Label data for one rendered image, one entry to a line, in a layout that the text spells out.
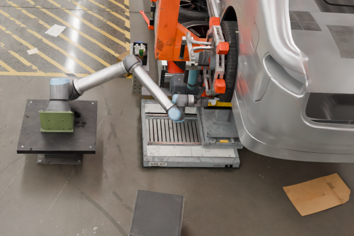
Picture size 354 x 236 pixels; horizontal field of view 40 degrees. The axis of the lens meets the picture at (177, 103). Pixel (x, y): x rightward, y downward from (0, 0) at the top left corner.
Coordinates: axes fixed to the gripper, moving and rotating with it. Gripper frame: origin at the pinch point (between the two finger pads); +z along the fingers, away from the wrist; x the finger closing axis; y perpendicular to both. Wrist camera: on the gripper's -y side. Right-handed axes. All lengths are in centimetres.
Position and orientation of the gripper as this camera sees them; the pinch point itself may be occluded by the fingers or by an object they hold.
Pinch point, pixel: (217, 98)
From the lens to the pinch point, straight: 396.9
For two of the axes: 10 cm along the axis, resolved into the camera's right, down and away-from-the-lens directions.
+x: 1.3, -0.6, -9.9
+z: 9.9, 0.3, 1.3
